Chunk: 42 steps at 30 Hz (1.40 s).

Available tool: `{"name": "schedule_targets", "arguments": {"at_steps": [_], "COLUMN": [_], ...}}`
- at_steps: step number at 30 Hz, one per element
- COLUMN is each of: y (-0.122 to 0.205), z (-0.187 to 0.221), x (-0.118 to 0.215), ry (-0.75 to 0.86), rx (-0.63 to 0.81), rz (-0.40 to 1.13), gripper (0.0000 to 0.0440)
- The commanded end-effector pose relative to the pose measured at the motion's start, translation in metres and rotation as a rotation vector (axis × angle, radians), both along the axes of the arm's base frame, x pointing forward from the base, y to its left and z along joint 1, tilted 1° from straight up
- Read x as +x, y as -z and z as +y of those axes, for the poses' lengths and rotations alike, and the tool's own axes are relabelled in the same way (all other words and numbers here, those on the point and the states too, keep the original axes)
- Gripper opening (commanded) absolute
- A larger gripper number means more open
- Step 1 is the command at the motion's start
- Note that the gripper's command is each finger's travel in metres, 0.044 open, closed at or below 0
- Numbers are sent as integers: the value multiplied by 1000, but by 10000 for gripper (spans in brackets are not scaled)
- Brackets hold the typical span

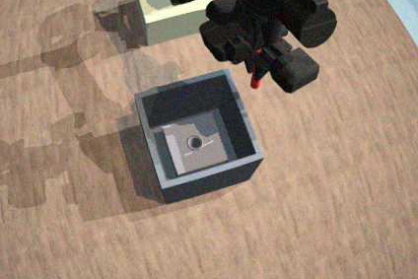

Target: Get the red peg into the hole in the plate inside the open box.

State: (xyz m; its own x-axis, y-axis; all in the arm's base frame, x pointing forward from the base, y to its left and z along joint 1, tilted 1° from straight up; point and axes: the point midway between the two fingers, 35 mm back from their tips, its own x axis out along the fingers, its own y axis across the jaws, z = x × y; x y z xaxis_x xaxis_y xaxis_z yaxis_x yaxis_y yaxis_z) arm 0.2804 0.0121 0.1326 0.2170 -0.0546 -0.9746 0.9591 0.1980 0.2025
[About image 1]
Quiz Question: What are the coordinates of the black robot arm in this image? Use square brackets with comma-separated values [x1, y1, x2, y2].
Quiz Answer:
[199, 0, 337, 65]

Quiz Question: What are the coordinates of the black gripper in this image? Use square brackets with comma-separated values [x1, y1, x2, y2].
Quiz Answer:
[205, 0, 319, 94]

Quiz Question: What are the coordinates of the dark red peg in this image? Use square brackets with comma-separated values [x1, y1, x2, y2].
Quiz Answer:
[250, 49, 261, 89]

